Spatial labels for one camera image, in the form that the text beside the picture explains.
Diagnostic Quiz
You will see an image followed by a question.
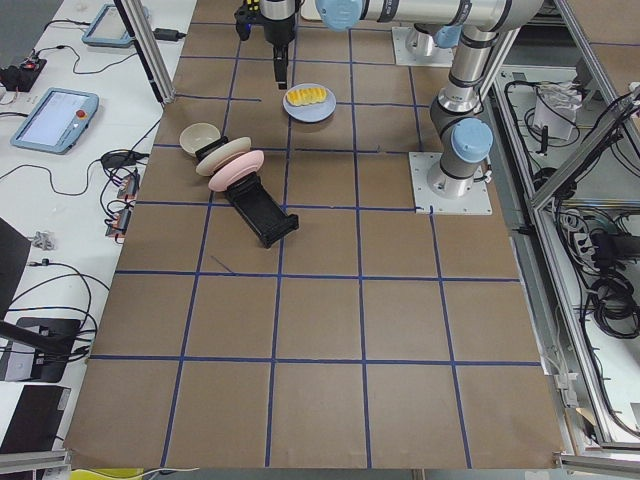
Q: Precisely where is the blue plate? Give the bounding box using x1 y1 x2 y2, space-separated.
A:
282 83 336 123

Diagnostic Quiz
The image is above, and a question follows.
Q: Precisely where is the cream bowl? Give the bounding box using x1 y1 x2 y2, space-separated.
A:
179 123 221 157

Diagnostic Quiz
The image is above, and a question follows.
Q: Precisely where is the teach pendant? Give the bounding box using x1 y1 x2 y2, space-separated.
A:
10 88 100 155
82 4 133 48

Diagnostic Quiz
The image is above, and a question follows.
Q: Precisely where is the pink plate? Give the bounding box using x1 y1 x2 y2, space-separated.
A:
208 150 264 192

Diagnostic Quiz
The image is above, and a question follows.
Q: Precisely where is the far teach pendant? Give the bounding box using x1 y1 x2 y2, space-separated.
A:
82 4 133 48

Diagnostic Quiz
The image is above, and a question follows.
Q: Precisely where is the black dish rack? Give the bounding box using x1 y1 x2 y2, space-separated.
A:
195 137 299 248

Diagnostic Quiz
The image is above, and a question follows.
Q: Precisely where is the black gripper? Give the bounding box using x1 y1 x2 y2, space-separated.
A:
234 0 296 90

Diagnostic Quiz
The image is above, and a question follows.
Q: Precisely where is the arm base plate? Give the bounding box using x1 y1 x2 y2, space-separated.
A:
409 152 493 216
392 26 454 68

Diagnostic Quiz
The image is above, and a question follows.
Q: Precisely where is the black power brick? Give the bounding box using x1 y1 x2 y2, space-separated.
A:
153 28 186 42

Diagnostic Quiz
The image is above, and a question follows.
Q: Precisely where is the near teach pendant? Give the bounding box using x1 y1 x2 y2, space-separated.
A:
10 88 100 155

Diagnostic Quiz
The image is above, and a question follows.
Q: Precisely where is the cream plate in rack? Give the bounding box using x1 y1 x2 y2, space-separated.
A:
195 137 252 177

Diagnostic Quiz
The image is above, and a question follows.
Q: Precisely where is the black monitor stand base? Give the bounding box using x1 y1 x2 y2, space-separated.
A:
1 317 80 383

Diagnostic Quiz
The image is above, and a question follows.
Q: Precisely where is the striped bread roll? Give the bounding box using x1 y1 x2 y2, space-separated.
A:
285 86 328 107

